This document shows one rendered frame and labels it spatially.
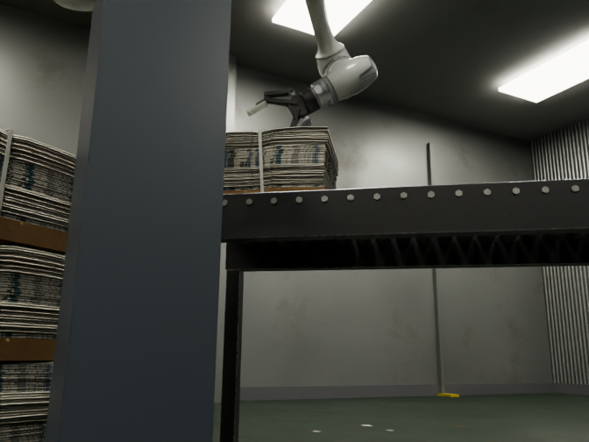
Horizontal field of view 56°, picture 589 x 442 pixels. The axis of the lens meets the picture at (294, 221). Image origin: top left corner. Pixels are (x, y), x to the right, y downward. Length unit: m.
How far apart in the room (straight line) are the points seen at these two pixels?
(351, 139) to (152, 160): 5.66
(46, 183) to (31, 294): 0.24
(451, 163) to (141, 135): 6.59
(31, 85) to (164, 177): 4.68
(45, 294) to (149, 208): 0.51
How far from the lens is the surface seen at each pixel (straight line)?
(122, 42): 0.91
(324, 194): 1.41
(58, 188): 1.32
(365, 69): 1.79
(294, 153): 1.60
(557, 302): 7.90
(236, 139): 1.66
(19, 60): 5.59
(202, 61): 0.93
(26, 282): 1.26
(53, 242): 1.30
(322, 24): 1.87
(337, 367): 5.87
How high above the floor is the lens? 0.39
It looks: 14 degrees up
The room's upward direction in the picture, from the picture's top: 1 degrees clockwise
